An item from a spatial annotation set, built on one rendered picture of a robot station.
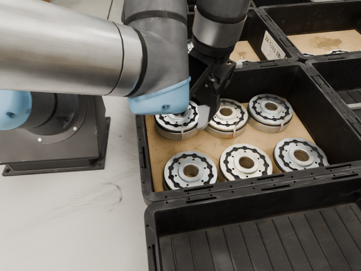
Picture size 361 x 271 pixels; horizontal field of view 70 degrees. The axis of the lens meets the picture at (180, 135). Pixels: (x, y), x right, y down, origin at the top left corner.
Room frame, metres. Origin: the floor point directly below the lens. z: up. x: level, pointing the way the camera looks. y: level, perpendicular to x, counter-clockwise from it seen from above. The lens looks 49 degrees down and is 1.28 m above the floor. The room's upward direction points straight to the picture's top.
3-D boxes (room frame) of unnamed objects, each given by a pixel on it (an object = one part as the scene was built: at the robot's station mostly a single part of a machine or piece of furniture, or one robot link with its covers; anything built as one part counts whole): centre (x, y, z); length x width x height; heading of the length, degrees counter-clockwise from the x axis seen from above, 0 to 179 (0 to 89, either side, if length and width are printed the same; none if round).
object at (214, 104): (0.37, -0.05, 0.95); 0.05 x 0.02 x 0.09; 55
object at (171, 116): (0.41, 0.01, 0.88); 0.05 x 0.05 x 0.01
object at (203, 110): (0.39, -0.06, 0.90); 0.06 x 0.03 x 0.09; 145
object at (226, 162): (0.28, -0.13, 0.86); 0.10 x 0.10 x 0.01
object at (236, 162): (0.28, -0.13, 0.86); 0.05 x 0.05 x 0.01
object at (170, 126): (0.41, 0.01, 0.88); 0.10 x 0.10 x 0.01
